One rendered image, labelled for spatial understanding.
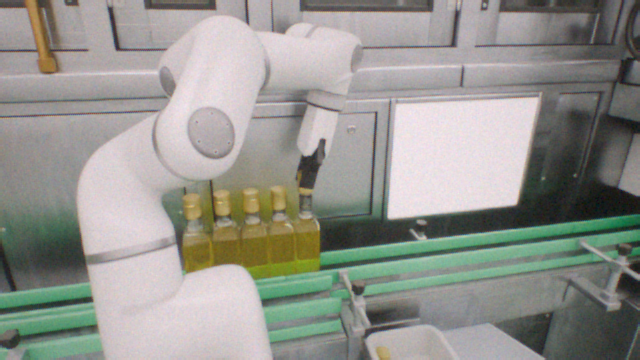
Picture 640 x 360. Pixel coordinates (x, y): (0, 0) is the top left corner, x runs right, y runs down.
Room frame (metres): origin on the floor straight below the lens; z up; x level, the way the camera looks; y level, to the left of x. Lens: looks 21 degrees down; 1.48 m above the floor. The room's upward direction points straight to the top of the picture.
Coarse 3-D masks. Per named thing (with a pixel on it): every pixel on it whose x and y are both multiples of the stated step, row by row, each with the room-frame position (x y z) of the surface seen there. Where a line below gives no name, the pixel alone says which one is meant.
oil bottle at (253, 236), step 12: (240, 228) 0.72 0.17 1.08; (252, 228) 0.71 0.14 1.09; (264, 228) 0.72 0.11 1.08; (240, 240) 0.73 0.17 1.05; (252, 240) 0.71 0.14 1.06; (264, 240) 0.71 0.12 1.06; (252, 252) 0.70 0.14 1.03; (264, 252) 0.71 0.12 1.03; (252, 264) 0.70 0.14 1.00; (264, 264) 0.71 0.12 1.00; (252, 276) 0.70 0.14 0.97; (264, 276) 0.71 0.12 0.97
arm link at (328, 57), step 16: (256, 32) 0.58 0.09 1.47; (272, 32) 0.59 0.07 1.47; (320, 32) 0.68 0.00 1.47; (336, 32) 0.67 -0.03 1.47; (272, 48) 0.57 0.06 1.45; (288, 48) 0.58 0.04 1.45; (304, 48) 0.58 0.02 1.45; (320, 48) 0.59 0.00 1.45; (336, 48) 0.61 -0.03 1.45; (352, 48) 0.64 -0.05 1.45; (272, 64) 0.56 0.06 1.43; (288, 64) 0.58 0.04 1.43; (304, 64) 0.58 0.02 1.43; (320, 64) 0.59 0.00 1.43; (336, 64) 0.61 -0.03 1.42; (352, 64) 0.65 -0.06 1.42; (272, 80) 0.57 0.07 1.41; (288, 80) 0.58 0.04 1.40; (304, 80) 0.59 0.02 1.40; (320, 80) 0.60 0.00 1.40; (336, 80) 0.63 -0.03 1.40
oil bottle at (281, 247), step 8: (272, 216) 0.76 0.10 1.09; (272, 224) 0.72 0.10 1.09; (280, 224) 0.72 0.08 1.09; (288, 224) 0.73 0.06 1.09; (272, 232) 0.72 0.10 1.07; (280, 232) 0.72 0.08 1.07; (288, 232) 0.72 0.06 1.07; (272, 240) 0.71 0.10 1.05; (280, 240) 0.72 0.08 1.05; (288, 240) 0.72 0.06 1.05; (272, 248) 0.71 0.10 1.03; (280, 248) 0.72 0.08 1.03; (288, 248) 0.72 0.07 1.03; (272, 256) 0.71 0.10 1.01; (280, 256) 0.72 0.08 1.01; (288, 256) 0.72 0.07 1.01; (272, 264) 0.71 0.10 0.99; (280, 264) 0.72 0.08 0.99; (288, 264) 0.72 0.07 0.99; (272, 272) 0.71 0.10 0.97; (280, 272) 0.72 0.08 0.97; (288, 272) 0.72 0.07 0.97
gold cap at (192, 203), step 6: (186, 198) 0.69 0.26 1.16; (192, 198) 0.69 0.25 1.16; (198, 198) 0.70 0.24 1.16; (186, 204) 0.69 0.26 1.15; (192, 204) 0.69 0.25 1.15; (198, 204) 0.70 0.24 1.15; (186, 210) 0.69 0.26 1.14; (192, 210) 0.69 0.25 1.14; (198, 210) 0.69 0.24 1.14; (186, 216) 0.69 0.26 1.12; (192, 216) 0.69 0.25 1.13; (198, 216) 0.69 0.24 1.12
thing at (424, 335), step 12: (372, 336) 0.67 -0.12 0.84; (384, 336) 0.67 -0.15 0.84; (396, 336) 0.68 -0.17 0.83; (408, 336) 0.68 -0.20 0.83; (420, 336) 0.69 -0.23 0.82; (432, 336) 0.68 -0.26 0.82; (372, 348) 0.63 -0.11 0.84; (396, 348) 0.67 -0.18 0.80; (408, 348) 0.68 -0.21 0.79; (420, 348) 0.69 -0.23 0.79; (432, 348) 0.68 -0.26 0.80; (444, 348) 0.64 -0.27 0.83
